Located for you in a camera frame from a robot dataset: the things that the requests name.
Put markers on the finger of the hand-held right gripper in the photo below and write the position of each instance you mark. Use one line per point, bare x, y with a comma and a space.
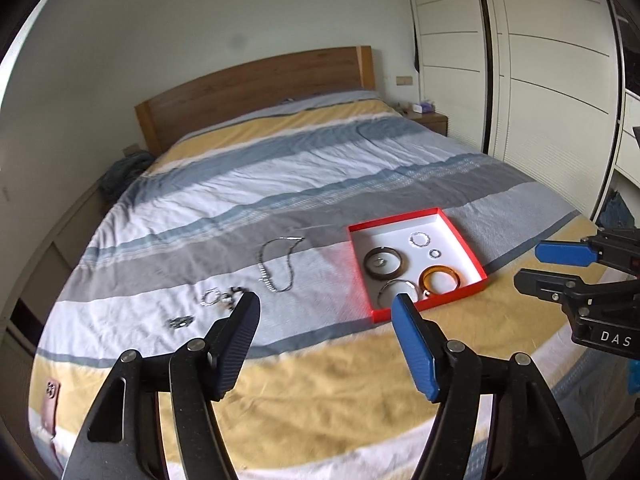
562, 253
545, 284

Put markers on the bed with striped sheet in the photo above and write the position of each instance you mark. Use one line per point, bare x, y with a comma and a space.
300, 185

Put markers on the amber resin bangle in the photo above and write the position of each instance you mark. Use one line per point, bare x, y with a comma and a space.
425, 280

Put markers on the red shallow box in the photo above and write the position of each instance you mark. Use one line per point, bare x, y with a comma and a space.
450, 240

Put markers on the blue crumpled cloth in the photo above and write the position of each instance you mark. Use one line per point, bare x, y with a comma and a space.
122, 175

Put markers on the wooden headboard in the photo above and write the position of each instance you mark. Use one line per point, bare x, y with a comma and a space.
250, 85

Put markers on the white low wall cabinet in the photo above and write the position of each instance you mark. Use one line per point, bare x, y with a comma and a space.
55, 260

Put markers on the blue clothes pile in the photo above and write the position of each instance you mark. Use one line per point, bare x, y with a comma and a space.
615, 210

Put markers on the tissue box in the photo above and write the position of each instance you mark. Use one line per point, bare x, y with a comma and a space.
425, 106

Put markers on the wooden nightstand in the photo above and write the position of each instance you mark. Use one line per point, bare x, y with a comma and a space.
432, 122

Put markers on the silver bangle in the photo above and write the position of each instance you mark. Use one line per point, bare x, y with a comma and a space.
382, 292

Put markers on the white wardrobe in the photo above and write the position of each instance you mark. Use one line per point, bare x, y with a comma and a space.
540, 60

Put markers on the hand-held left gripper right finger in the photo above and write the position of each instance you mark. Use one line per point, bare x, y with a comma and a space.
415, 355

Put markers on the dark brown bangle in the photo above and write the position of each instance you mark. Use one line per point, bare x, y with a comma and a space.
367, 265

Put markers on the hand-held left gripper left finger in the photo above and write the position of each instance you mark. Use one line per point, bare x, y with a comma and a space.
235, 350

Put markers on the wall switch plate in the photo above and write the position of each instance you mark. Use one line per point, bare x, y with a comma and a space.
404, 80

